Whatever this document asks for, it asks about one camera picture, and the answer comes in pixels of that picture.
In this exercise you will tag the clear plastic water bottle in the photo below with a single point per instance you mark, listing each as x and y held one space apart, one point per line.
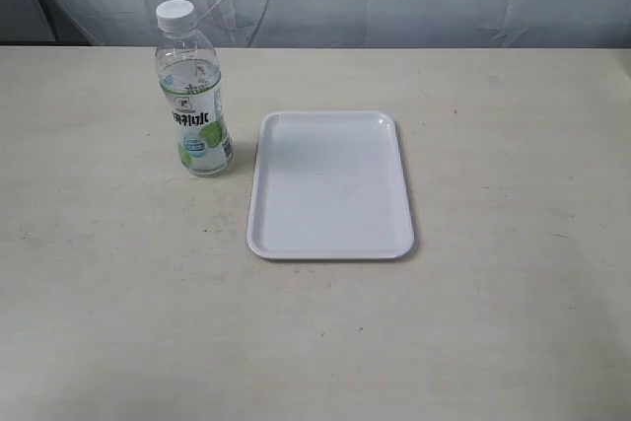
189 75

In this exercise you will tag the white rectangular plastic tray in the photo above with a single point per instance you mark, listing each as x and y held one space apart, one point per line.
329 185

